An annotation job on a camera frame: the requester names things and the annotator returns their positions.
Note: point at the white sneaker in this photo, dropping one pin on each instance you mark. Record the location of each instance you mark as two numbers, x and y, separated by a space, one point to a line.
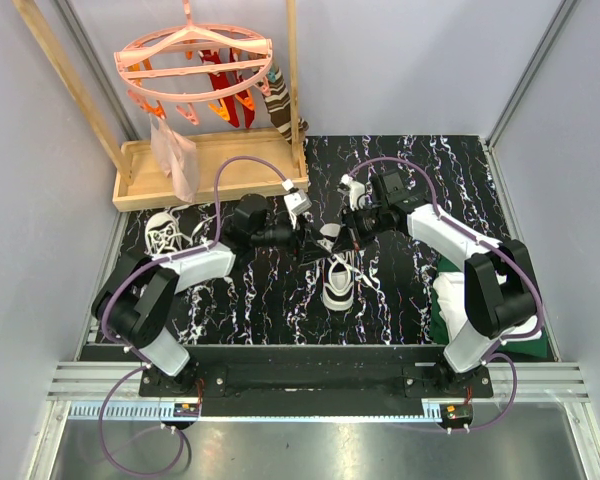
337 285
162 234

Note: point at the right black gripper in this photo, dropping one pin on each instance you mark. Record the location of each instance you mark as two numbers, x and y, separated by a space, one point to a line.
350 237

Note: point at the pink round clip hanger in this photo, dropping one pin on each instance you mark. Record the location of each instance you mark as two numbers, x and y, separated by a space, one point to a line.
164 68

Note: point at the brown striped sock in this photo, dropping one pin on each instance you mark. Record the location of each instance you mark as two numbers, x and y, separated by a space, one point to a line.
278 102

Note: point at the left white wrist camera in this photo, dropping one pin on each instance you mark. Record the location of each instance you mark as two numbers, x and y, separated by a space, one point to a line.
296 201

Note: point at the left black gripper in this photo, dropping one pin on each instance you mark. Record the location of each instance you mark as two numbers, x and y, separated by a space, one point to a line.
309 250

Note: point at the translucent plastic bag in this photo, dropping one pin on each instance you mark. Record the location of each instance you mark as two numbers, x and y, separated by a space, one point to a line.
177 157

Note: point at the black marble mat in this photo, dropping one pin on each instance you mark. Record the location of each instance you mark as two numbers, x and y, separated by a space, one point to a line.
275 301

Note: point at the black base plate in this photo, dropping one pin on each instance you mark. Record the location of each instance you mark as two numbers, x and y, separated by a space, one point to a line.
314 391

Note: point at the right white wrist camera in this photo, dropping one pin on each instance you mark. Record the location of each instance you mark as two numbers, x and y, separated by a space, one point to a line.
354 191

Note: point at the wooden tray rack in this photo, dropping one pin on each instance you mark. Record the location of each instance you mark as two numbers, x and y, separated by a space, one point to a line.
139 184

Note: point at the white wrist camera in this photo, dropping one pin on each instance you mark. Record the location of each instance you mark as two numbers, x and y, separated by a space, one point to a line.
354 191
296 201

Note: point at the red sock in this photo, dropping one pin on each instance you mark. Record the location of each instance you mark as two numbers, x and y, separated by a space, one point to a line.
223 107
245 97

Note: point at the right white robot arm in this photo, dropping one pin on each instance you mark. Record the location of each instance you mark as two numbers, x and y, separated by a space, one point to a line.
500 301

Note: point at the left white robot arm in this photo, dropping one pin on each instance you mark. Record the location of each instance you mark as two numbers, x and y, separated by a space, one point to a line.
135 300

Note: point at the white shoelace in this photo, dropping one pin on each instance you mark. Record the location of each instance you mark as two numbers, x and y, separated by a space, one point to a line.
365 280

